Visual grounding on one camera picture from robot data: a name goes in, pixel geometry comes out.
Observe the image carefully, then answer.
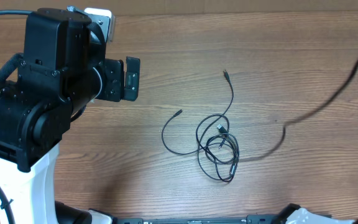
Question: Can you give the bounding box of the thin black cable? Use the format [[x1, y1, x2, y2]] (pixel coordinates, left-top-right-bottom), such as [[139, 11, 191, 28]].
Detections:
[[161, 70, 235, 156]]

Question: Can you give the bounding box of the black usb cable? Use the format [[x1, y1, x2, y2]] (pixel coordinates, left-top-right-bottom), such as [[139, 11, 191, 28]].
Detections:
[[196, 114, 241, 184]]

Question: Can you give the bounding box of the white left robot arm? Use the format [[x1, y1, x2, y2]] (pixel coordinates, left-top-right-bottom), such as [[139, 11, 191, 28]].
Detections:
[[0, 6, 140, 223]]

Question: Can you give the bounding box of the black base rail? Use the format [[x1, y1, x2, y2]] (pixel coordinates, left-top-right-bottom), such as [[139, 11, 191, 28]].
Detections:
[[56, 202, 358, 224]]

